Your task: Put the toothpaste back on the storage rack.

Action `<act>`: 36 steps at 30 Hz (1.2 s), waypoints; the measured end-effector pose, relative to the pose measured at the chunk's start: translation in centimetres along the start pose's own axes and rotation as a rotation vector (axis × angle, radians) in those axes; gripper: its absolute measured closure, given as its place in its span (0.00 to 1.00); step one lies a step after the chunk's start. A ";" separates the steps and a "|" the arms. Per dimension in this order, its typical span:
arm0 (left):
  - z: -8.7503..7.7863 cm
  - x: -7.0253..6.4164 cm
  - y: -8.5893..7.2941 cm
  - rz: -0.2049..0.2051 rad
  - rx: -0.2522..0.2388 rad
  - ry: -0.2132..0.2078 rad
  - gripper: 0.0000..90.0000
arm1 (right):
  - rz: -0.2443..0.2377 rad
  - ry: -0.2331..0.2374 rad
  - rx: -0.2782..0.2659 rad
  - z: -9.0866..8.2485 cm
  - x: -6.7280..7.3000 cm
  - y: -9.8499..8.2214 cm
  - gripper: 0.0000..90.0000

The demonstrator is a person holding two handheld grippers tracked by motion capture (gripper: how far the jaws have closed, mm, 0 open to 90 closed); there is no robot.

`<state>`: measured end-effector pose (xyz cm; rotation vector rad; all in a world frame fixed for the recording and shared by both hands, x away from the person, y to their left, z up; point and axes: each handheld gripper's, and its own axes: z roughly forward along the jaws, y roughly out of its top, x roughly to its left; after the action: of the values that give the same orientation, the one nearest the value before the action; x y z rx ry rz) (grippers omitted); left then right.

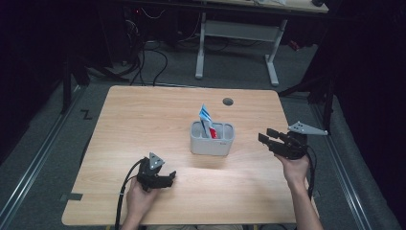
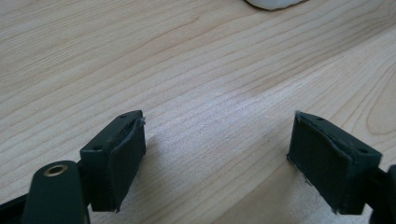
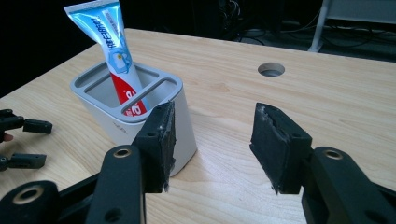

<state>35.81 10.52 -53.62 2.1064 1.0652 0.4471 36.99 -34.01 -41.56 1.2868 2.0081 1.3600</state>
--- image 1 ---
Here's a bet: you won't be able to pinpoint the black metal stand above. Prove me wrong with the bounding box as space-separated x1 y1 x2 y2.
277 71 336 135
59 56 92 115

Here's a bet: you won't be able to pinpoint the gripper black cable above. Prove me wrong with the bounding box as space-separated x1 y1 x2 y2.
304 144 319 201
113 157 146 230

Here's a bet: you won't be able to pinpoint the metal floor rail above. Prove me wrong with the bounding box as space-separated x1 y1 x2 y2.
309 101 372 230
0 85 88 224

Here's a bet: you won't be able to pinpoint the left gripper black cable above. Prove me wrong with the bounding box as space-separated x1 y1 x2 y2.
113 157 146 230

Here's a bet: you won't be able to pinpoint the black floor cables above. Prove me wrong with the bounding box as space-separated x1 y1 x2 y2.
125 39 169 87

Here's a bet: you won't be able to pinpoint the white-framed wooden desk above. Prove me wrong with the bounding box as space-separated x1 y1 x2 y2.
194 0 329 87

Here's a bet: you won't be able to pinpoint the person's left hand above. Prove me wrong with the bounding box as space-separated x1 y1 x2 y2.
125 176 161 221

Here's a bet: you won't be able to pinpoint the white red blue toothpaste tube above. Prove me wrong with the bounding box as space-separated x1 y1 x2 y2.
198 103 218 140

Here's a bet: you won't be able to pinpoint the person's right hand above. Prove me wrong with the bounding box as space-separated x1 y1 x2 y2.
275 152 311 190

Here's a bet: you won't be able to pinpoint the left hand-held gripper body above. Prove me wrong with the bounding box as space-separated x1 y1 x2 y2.
136 150 167 192

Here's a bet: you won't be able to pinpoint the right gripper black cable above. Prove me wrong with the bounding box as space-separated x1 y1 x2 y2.
304 144 319 201

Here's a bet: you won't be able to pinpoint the grey plastic holder box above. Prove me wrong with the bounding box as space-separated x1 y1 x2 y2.
190 120 236 157

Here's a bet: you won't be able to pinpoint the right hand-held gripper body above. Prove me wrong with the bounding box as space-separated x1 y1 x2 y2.
270 121 328 161

